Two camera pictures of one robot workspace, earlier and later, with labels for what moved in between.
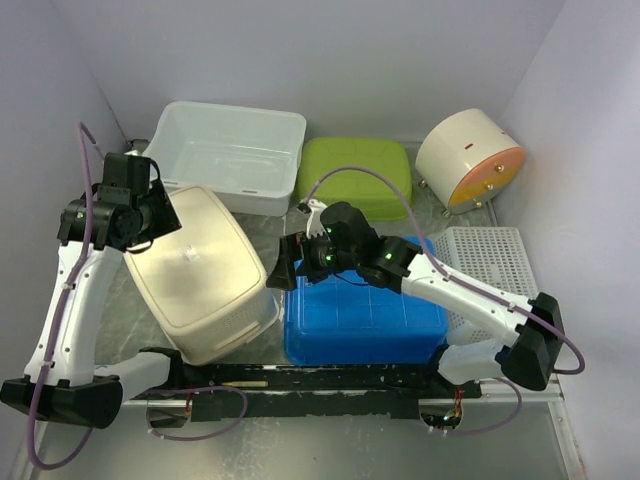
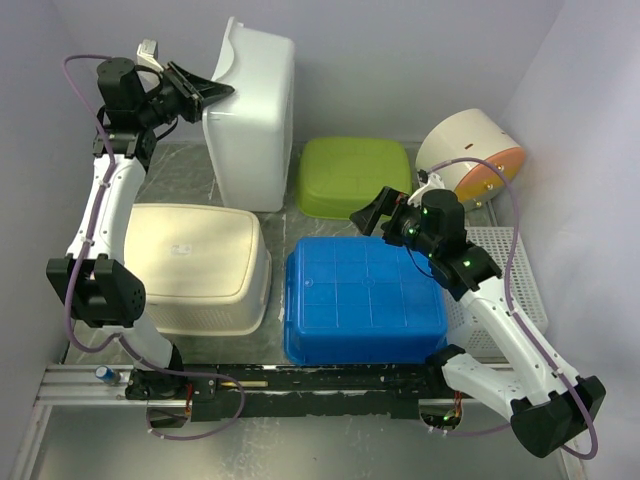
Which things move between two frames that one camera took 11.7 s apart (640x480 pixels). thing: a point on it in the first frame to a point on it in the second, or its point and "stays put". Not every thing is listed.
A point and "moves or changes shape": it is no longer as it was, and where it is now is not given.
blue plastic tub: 344,319 stays put
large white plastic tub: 249,155 moves or changes shape
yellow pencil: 246,384 stays put
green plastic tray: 373,174 stays put
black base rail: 275,392 stays put
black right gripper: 283,275 to 385,202
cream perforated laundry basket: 205,283 moves or changes shape
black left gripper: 167,218 to 203,90
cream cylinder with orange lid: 468,160 stays put
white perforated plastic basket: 493,257 stays put
